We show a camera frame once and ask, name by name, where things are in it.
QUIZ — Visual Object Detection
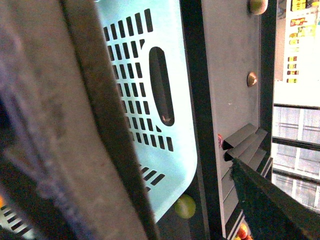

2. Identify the green fruit top shelf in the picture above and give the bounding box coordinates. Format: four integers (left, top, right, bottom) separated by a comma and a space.
249, 0, 269, 15

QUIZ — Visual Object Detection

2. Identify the teal plastic shopping basket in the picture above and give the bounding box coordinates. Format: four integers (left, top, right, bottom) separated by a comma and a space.
0, 0, 197, 240

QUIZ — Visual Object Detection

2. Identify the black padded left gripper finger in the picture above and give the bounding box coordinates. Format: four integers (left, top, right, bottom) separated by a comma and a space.
231, 158, 320, 240

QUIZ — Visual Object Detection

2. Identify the brown pear fruit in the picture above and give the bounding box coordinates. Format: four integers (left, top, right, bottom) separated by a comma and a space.
247, 71, 258, 88

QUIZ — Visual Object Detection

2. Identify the green fruit under basket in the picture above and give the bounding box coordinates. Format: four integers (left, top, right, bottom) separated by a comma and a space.
173, 194, 196, 219

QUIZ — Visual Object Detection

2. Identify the dark shelf rack frame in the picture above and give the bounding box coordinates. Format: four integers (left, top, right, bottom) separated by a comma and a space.
180, 0, 278, 240

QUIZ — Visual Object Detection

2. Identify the brown plastic basket handle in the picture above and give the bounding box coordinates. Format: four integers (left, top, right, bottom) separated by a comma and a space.
0, 0, 159, 240

